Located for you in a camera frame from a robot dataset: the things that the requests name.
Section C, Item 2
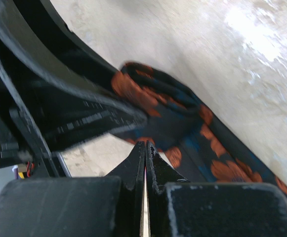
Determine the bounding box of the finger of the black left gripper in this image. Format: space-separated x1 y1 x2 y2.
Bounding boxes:
14 0 117 91

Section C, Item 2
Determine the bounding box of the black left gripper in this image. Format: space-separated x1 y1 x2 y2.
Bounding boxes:
0 0 147 178

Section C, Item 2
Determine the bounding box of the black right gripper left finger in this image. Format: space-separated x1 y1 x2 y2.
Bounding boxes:
0 142 145 237

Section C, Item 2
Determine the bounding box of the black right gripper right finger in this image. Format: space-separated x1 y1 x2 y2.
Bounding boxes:
145 143 287 237

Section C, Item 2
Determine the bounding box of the black orange floral tie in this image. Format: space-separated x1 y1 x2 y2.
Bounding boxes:
111 62 287 195

